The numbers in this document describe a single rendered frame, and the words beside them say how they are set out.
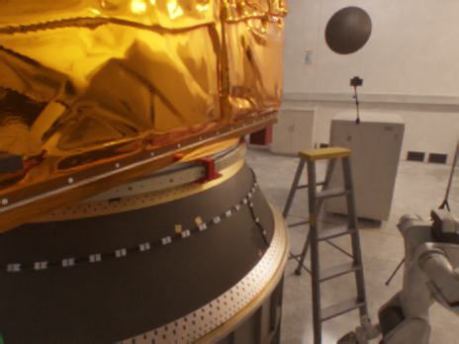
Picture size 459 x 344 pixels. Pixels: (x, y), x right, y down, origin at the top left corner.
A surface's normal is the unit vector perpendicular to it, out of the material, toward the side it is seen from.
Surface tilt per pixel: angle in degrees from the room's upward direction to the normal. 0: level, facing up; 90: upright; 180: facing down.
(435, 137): 90
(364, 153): 90
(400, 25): 90
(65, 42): 86
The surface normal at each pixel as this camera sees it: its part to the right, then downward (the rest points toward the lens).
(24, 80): 0.79, 0.35
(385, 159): -0.43, 0.27
